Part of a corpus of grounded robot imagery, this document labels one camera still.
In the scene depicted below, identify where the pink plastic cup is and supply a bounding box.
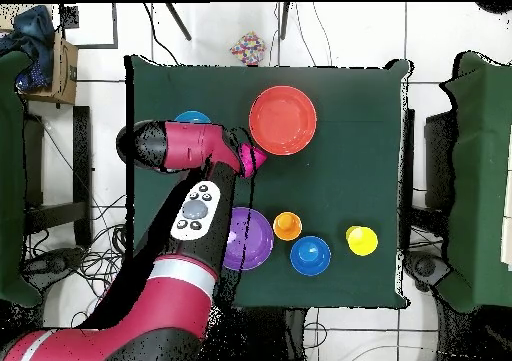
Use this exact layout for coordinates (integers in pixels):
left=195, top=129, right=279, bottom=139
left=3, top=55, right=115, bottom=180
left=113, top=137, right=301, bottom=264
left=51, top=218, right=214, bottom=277
left=238, top=142, right=268, bottom=179

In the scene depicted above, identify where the wide orange-red bowl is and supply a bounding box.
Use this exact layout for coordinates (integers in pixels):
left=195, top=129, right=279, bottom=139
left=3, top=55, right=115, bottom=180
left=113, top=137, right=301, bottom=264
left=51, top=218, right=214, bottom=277
left=248, top=85, right=318, bottom=157

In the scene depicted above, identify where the small light blue bowl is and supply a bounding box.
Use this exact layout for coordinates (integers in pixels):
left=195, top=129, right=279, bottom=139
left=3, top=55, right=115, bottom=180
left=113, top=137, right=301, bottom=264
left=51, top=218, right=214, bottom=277
left=174, top=110, right=213, bottom=125

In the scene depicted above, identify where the orange plastic cup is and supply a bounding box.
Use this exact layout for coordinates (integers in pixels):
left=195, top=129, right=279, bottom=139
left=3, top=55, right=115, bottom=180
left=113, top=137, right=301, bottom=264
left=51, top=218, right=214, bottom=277
left=272, top=211, right=304, bottom=242

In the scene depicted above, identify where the purple plastic bowl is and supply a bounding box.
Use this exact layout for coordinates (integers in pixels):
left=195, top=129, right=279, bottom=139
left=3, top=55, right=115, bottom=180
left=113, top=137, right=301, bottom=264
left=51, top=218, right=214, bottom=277
left=222, top=206, right=275, bottom=272

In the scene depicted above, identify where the small dark blue bowl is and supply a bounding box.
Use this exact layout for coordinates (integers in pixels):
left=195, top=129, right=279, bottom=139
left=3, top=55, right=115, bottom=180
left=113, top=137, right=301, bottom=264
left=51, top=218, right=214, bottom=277
left=289, top=235, right=332, bottom=277

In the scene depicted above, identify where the yellow plastic cup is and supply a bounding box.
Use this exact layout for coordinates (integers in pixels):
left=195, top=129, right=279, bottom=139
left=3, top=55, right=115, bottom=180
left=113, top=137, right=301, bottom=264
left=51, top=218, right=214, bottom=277
left=345, top=225, right=379, bottom=257

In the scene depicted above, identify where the dark green tablecloth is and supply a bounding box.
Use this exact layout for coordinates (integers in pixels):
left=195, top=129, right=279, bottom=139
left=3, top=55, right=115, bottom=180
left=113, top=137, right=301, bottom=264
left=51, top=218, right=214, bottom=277
left=125, top=54, right=413, bottom=310

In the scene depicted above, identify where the black tripod leg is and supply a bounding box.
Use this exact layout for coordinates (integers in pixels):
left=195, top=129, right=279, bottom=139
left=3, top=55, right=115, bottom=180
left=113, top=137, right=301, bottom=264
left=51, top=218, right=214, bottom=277
left=279, top=2, right=290, bottom=40
left=165, top=2, right=193, bottom=42

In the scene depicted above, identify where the cardboard box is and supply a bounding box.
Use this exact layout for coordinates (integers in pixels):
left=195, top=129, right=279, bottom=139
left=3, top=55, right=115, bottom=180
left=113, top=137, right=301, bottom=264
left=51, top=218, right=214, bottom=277
left=23, top=30, right=79, bottom=106

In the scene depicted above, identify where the green cloth covered table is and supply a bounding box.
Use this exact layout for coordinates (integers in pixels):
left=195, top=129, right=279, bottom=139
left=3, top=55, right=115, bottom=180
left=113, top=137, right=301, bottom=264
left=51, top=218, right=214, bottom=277
left=0, top=50, right=41, bottom=308
left=435, top=51, right=512, bottom=314

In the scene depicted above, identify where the blue cloth bundle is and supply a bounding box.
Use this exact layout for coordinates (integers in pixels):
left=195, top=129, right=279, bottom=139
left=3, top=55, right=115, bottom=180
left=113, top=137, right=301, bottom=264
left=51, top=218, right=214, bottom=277
left=0, top=4, right=55, bottom=92

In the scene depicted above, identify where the tangle of floor cables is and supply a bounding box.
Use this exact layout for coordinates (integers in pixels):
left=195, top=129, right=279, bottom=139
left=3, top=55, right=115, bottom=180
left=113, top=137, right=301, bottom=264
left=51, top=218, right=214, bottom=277
left=23, top=192, right=129, bottom=326

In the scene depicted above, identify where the black stool frame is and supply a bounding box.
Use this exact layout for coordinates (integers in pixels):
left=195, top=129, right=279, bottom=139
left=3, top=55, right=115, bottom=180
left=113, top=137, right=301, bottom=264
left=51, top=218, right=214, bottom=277
left=23, top=105, right=94, bottom=250
left=399, top=108, right=457, bottom=226

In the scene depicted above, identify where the black pedestal foot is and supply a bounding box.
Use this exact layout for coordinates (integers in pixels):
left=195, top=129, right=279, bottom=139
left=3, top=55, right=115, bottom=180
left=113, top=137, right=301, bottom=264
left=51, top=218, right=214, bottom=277
left=23, top=247, right=87, bottom=286
left=403, top=250, right=453, bottom=292

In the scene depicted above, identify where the black rectangular frame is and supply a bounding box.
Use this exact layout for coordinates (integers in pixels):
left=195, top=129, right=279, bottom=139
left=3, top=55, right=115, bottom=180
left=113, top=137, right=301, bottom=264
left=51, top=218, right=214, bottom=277
left=59, top=2, right=119, bottom=50

